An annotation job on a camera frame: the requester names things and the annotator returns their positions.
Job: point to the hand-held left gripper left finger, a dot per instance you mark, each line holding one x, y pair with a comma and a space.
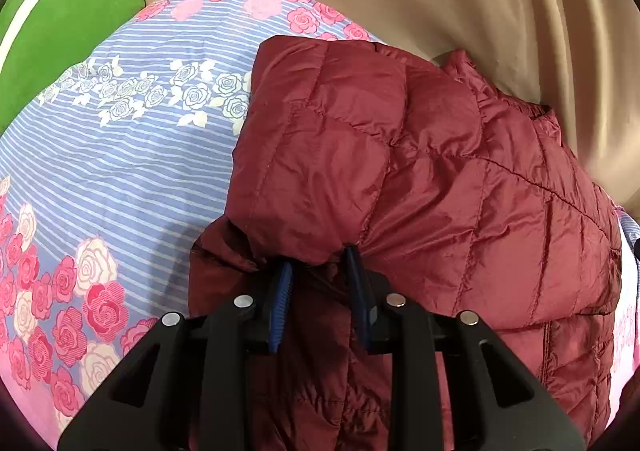
281, 303

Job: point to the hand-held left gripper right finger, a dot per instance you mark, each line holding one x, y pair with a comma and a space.
359, 291

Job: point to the maroon quilted puffer jacket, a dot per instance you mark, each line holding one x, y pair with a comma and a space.
400, 171

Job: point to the floral striped bed sheet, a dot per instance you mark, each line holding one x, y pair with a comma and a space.
130, 171

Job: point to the green plush pillow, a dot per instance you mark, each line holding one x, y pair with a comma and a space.
55, 31

